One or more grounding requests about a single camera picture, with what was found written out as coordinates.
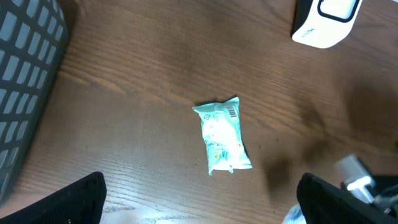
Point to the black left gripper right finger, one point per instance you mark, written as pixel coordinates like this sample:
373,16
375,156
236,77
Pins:
322,202

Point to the dark grey plastic basket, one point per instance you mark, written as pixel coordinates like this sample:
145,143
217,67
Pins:
34,37

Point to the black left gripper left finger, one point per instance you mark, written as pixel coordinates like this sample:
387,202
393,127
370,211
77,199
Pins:
79,202

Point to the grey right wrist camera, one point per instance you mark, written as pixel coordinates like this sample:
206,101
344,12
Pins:
356,179

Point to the orange tissue packet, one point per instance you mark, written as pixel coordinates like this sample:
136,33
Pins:
294,216

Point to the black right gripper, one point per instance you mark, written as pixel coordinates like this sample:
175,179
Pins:
385,199

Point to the mint green wipes packet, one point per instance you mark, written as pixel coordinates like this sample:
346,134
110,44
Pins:
221,132

